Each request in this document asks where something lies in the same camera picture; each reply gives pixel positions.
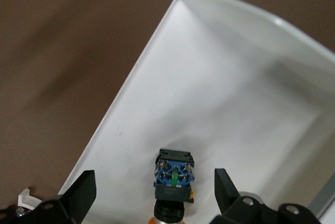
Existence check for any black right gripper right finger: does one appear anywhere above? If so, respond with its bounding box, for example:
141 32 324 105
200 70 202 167
210 168 320 224

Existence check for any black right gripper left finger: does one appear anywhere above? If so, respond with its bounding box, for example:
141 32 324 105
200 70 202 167
0 170 96 224

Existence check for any yellow push button switch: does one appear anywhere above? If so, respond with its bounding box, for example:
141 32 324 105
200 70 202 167
152 148 196 224

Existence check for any white plastic drawer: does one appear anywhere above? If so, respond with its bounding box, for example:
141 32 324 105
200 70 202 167
58 0 335 224

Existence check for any white drawer cabinet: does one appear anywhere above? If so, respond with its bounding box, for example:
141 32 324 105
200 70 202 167
318 203 335 224

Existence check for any brown table cover sheet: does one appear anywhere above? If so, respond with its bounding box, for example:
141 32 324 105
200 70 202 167
0 0 335 209

